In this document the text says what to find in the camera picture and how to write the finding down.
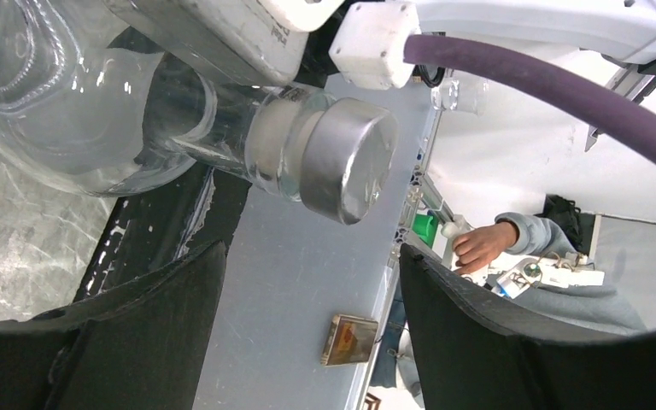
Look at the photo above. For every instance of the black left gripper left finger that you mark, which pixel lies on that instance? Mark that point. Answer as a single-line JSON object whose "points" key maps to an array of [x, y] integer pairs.
{"points": [[139, 345]]}

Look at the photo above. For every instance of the clear round glass bottle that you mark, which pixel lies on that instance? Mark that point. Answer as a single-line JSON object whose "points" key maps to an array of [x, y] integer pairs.
{"points": [[90, 105]]}

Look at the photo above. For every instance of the aluminium frame rail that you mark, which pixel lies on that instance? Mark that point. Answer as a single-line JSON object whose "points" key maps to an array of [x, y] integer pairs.
{"points": [[421, 193]]}

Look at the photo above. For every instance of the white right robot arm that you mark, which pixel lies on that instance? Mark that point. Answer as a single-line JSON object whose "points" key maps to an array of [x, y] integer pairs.
{"points": [[623, 32]]}

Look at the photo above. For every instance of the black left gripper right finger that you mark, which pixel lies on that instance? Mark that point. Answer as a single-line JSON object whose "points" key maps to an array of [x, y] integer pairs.
{"points": [[476, 350]]}

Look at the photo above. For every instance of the person's hand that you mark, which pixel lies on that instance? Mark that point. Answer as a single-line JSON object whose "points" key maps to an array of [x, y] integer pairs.
{"points": [[476, 249]]}

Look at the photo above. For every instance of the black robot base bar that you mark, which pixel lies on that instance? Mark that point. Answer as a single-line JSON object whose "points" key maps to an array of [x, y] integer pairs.
{"points": [[147, 231]]}

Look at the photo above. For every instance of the grey sleeved forearm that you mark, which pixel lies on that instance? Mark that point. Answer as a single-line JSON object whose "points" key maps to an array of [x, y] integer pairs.
{"points": [[597, 307]]}

